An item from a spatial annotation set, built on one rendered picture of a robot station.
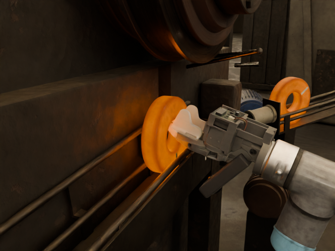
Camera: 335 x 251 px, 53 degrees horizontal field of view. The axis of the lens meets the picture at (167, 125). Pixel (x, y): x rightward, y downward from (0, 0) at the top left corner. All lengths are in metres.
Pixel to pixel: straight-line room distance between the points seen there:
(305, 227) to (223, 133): 0.21
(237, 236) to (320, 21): 2.25
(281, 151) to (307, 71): 2.83
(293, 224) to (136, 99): 0.36
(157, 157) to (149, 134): 0.05
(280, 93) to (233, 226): 0.83
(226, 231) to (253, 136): 1.14
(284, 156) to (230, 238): 1.10
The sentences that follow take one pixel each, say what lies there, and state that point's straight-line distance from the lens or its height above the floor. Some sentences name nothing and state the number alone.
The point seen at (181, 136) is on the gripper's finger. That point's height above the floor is 0.76.
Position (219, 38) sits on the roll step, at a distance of 0.72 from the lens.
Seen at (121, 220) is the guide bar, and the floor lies 0.69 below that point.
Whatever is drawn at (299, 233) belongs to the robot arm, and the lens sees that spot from 0.64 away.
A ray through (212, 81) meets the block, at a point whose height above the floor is 0.80.
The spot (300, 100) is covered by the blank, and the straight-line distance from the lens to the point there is 1.20.
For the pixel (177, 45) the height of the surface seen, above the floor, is 0.92.
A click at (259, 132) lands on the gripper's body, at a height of 0.78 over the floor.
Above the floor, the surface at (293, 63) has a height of 0.54.
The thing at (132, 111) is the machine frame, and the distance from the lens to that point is 0.66.
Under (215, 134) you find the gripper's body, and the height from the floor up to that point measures 0.77.
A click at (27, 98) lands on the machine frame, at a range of 0.47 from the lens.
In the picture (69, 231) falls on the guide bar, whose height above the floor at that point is 0.68.
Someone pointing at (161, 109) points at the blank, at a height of 0.81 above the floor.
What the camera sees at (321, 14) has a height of 0.99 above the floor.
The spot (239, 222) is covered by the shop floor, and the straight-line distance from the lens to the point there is 1.78.
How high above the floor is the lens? 0.97
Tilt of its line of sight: 18 degrees down
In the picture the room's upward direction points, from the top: straight up
